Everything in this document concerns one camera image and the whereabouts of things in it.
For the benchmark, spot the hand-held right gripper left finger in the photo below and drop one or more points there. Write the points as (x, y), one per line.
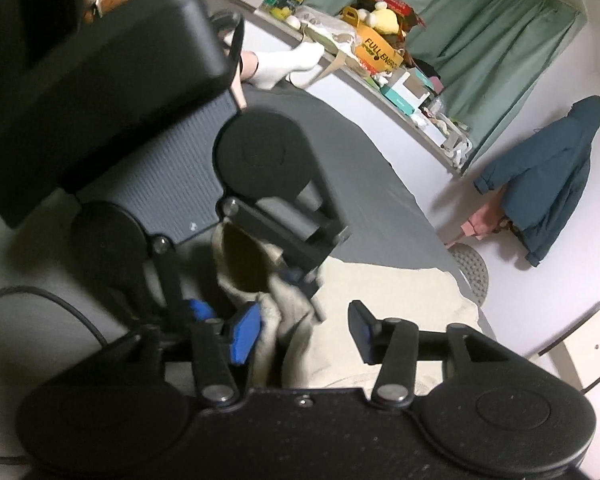
(243, 332)

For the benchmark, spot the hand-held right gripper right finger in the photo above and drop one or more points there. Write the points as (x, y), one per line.
(361, 332)

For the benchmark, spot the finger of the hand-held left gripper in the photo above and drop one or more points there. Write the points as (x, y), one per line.
(300, 252)
(177, 285)

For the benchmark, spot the beige pants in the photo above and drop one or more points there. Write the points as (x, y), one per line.
(410, 305)

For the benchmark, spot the dark grey bed sheet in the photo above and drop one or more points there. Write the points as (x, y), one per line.
(350, 170)

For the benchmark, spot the round grey dotted disc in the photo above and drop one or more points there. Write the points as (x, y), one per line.
(472, 272)

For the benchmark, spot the pink garment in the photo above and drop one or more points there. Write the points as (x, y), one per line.
(482, 222)

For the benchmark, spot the white sock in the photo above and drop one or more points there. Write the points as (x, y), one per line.
(310, 65)
(275, 67)

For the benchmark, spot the white desk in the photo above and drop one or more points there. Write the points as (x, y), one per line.
(380, 95)

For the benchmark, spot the teal white box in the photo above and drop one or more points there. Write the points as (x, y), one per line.
(405, 90)

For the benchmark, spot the yellow can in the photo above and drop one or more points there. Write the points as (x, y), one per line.
(291, 1)

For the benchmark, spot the yellow cardboard box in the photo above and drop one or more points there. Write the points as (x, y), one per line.
(377, 47)

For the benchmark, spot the beige tote bag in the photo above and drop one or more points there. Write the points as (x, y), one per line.
(325, 30)

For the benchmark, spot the teal jacket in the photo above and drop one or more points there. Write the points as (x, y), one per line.
(550, 180)

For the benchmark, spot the yellow plush toy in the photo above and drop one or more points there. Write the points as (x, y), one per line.
(385, 17)

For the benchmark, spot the green curtain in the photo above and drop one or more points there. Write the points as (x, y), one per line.
(460, 35)

